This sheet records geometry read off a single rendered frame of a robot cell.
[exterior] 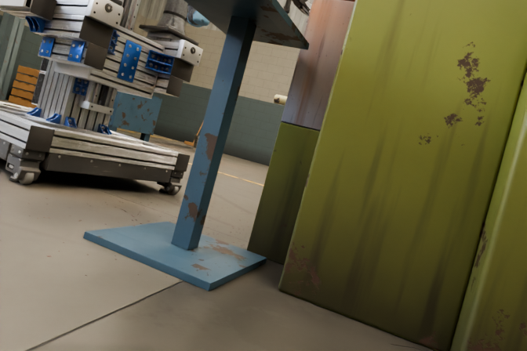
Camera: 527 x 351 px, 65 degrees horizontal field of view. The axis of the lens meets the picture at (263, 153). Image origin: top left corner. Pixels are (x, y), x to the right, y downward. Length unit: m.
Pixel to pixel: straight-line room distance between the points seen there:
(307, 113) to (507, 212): 0.69
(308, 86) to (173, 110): 9.84
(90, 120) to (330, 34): 1.28
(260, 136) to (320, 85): 8.69
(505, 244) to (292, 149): 0.71
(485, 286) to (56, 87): 1.95
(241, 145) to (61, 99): 8.28
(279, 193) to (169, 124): 9.84
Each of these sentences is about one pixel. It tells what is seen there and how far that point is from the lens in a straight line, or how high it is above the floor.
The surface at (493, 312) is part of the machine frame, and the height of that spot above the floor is 0.16.
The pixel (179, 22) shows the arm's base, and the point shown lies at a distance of 2.26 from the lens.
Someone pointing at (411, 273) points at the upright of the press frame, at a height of 0.16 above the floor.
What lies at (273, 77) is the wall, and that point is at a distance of 10.26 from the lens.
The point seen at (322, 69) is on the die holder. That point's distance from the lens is 1.44.
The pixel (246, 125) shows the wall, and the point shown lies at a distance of 10.25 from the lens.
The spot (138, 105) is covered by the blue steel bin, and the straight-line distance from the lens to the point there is 6.51.
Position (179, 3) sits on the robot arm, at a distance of 2.28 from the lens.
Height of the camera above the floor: 0.36
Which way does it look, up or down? 1 degrees down
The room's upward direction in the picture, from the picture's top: 15 degrees clockwise
